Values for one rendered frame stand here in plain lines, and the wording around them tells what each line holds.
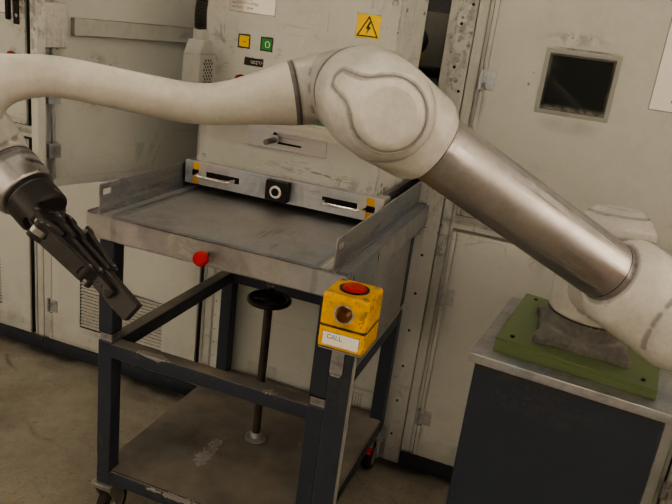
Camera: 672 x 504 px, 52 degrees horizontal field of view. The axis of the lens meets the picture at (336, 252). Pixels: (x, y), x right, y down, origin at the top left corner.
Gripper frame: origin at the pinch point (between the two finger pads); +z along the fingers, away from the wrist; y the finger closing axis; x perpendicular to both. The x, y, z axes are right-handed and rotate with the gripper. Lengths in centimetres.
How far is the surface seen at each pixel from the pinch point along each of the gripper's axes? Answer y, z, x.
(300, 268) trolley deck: 45.2, 6.3, -12.3
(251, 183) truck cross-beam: 76, -25, -12
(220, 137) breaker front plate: 75, -39, -15
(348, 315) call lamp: 20.3, 22.7, -17.6
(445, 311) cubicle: 115, 31, -20
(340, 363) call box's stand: 26.5, 26.7, -9.7
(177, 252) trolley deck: 48, -16, 5
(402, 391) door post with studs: 127, 38, 8
